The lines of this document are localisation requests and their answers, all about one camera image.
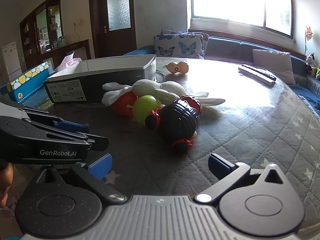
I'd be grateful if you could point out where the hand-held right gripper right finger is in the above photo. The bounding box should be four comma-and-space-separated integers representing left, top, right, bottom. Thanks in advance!
195, 153, 294, 203

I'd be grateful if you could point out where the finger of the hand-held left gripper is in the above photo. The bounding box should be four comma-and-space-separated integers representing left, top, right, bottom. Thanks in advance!
19, 107, 90, 134
27, 120, 110, 152

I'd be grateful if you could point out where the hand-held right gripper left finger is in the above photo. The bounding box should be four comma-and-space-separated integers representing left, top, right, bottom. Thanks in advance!
35, 154, 127, 203

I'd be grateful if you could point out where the red ball toy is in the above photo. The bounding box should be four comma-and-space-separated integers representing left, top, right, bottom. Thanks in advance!
112, 91, 139, 117

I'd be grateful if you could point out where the grey cardboard box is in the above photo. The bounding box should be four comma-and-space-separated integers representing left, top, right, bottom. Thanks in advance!
44, 54, 157, 104

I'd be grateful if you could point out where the green ball toy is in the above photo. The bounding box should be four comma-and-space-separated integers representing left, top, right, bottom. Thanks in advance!
132, 95, 163, 127

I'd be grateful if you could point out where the black haired red doll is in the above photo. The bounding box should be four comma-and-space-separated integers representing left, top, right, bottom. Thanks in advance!
145, 95, 203, 153

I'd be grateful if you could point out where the white plush rabbit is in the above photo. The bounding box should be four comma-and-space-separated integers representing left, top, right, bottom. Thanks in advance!
101, 79, 225, 113

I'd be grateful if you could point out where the grey quilted desktop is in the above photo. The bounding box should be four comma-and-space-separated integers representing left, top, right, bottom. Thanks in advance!
0, 55, 320, 230

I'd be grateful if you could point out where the person's left hand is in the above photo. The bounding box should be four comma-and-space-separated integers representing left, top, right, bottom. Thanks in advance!
0, 162, 15, 208

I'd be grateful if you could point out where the blue dotted box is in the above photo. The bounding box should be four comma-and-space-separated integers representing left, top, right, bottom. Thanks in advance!
0, 61, 51, 105

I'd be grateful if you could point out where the white fridge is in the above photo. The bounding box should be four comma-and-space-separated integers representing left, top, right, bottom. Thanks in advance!
1, 42, 23, 83

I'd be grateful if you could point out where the grey remote control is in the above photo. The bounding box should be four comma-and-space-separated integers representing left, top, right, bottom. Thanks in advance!
238, 66, 274, 87

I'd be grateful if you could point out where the dark wooden cabinet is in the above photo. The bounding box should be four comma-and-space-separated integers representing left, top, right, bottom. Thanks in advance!
19, 0, 91, 71

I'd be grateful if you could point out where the dark wooden door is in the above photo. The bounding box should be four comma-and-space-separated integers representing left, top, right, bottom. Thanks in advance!
89, 0, 137, 59

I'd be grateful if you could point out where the dark remote control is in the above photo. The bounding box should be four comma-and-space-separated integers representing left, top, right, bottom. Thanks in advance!
241, 64, 277, 82

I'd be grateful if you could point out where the tan squeaky toy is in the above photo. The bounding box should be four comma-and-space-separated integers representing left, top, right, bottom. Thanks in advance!
165, 61, 189, 75

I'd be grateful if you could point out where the blue patterned blanket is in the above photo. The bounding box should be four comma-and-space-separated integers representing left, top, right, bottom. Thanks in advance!
290, 84, 320, 120

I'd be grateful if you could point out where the plain grey pillow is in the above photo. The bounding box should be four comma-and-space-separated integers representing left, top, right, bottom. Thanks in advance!
252, 49, 297, 85

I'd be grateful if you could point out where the blue sofa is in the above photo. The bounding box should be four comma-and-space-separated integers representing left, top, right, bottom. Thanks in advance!
122, 34, 320, 120

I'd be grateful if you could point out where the cow plush toy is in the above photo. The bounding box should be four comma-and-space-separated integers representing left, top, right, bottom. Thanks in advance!
305, 53, 316, 74

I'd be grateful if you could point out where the orange pinwheel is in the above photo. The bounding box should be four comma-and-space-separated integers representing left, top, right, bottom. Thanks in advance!
304, 26, 314, 58

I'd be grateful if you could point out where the large window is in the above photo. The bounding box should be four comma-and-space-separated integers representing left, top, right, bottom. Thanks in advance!
186, 0, 294, 39

